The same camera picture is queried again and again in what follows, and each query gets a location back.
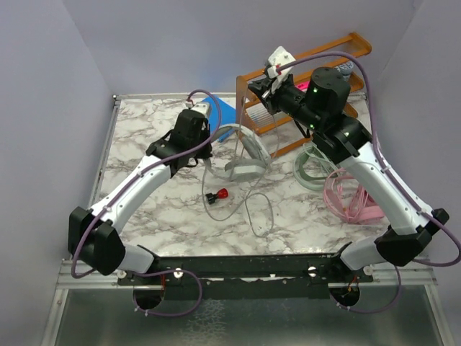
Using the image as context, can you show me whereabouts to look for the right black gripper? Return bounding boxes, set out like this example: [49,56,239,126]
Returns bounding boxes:
[250,74,323,133]

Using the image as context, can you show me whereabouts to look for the mint green headphones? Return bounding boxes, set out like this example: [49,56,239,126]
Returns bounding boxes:
[292,143,337,191]

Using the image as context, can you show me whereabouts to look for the grey headphone cable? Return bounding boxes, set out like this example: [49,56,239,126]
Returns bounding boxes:
[200,94,282,239]

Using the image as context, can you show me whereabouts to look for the pink grey headphones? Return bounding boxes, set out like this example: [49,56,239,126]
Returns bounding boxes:
[323,169,385,225]

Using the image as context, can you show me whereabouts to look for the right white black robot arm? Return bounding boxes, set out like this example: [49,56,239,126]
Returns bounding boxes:
[249,67,449,282]

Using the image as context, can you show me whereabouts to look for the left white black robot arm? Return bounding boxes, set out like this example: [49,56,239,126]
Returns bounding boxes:
[68,102,211,285]

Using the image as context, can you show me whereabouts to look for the pink marker pen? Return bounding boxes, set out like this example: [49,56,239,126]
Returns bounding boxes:
[297,81,309,91]

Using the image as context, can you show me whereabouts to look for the blue notebook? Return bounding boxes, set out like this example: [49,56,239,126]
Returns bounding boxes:
[201,97,236,140]

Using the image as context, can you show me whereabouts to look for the wooden three-tier rack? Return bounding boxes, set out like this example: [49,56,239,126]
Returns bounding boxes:
[236,32,372,163]

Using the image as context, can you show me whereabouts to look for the blue white jar right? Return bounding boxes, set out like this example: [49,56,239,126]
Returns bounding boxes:
[336,61,355,81]

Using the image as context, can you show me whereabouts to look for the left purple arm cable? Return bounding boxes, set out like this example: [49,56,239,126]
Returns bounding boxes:
[70,89,223,319]

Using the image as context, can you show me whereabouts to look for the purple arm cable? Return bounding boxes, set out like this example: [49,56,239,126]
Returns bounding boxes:
[70,89,223,319]
[277,50,461,314]

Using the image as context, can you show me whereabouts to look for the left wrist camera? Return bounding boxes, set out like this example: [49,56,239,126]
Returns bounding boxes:
[185,100,212,118]

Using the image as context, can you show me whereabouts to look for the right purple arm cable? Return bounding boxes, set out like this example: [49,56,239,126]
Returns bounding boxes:
[277,50,461,314]

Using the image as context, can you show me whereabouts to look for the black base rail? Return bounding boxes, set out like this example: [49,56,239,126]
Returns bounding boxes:
[117,253,372,300]

